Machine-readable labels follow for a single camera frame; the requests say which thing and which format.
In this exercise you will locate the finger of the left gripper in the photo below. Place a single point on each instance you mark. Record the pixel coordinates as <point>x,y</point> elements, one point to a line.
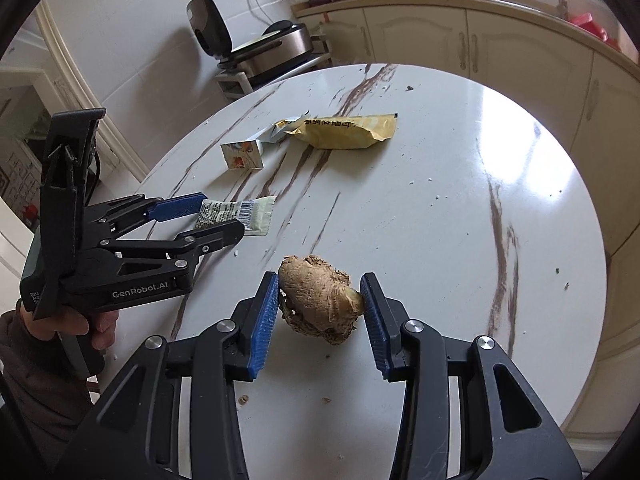
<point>176,207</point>
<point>200,242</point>

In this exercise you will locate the left hand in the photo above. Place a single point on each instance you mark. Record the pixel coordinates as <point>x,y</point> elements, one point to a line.
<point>69,322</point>

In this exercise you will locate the red basin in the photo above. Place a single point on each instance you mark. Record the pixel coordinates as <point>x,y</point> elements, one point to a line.
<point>587,23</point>

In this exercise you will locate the open rice cooker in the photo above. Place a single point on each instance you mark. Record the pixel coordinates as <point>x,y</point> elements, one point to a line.
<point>282,42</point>

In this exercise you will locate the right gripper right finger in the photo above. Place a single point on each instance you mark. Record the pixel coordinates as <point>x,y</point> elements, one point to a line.
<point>506,431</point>

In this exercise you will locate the yellow snack wrapper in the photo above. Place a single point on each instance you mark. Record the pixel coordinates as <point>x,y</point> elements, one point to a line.
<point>342,133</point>

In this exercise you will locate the brown bread bun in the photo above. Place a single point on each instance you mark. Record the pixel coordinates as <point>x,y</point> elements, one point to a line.
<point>318,300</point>

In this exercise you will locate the round marble table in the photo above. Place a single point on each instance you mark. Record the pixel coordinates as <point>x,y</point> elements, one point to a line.
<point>472,215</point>

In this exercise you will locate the green white wrapper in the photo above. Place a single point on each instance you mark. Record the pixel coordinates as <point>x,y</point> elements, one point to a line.
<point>255,215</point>

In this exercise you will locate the small yogurt cup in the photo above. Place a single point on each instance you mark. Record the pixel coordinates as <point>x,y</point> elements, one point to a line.
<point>244,155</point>

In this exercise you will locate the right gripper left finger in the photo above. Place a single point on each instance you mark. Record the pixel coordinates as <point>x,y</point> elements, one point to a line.
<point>132,432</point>

